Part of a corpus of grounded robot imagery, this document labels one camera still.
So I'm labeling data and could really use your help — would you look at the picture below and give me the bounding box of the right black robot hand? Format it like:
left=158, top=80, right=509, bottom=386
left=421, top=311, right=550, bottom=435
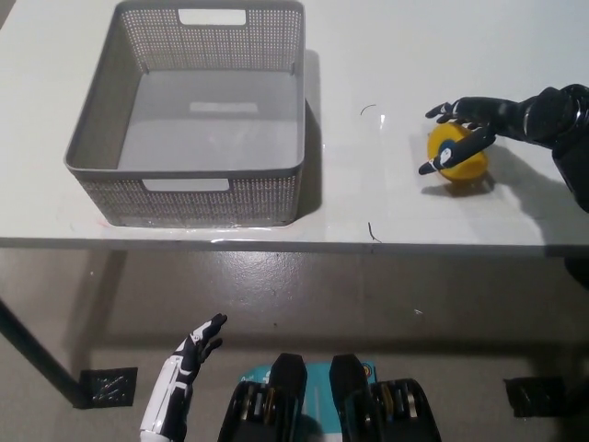
left=418, top=95, right=531, bottom=178

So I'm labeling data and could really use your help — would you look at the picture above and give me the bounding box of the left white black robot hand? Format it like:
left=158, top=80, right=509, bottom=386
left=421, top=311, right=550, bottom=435
left=139, top=312, right=229, bottom=442

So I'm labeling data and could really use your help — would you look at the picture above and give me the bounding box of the yellow rubber duck toy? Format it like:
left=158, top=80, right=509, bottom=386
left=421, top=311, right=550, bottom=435
left=427, top=122, right=491, bottom=185

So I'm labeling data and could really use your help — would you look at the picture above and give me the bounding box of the black teal robot body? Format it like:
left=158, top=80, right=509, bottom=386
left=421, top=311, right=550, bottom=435
left=216, top=352, right=443, bottom=442

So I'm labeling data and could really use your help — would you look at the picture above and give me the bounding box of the grey perforated plastic basket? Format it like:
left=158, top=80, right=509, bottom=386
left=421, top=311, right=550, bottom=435
left=63, top=0, right=308, bottom=228

